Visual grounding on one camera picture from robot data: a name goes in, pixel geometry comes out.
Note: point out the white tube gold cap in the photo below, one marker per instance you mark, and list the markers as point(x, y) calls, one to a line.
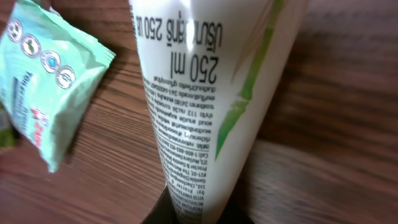
point(210, 69)

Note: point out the teal wet wipes pack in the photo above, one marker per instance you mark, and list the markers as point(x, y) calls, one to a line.
point(49, 72)

